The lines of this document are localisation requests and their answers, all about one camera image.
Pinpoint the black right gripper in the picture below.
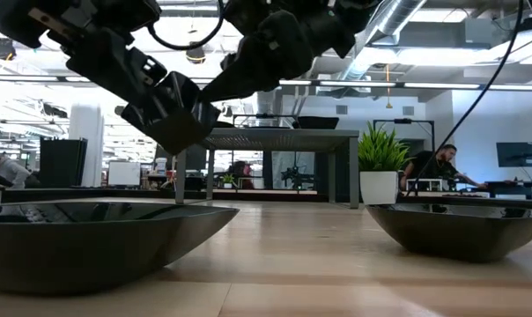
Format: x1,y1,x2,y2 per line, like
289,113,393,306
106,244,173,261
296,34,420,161
201,0,320,104

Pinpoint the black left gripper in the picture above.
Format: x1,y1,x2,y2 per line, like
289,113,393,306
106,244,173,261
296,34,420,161
65,26,179,115

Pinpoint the black ceiling spotlight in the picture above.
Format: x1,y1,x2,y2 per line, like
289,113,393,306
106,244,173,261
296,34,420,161
0,37,18,62
185,41,207,65

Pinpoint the black background monitor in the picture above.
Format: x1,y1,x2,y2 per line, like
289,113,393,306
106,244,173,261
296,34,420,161
186,144,208,172

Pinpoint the grey perforated metal shelf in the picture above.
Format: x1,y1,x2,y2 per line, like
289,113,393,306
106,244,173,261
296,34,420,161
174,127,361,210

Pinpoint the person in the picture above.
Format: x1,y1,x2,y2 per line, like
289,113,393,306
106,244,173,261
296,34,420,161
0,148,33,190
400,144,490,191
231,160,255,190

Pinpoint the white board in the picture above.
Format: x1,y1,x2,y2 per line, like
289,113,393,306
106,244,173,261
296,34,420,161
107,160,142,188

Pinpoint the black cabinet panel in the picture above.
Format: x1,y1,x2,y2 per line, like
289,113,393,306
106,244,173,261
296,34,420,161
39,137,89,188

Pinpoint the long ceiling light strip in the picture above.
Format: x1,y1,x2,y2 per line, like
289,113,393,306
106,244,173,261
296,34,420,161
0,73,532,92

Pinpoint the green plant in white pot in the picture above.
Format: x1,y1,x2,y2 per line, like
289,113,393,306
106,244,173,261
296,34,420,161
357,121,412,207

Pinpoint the black office desk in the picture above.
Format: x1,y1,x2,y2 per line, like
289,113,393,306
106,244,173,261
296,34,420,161
441,179,532,200

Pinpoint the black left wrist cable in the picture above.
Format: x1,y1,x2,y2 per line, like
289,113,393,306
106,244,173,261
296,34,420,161
146,0,226,52

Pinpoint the black background frame stand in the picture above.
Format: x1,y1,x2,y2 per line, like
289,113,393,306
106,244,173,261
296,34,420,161
372,117,436,153

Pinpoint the silver ceiling duct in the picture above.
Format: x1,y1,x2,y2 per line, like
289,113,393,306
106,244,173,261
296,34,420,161
336,0,428,96

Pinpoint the long black arm cable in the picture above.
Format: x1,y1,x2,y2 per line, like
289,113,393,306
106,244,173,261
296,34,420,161
406,0,525,197

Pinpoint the black wall monitor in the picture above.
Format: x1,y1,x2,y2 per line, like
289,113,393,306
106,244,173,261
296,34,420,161
495,141,532,169

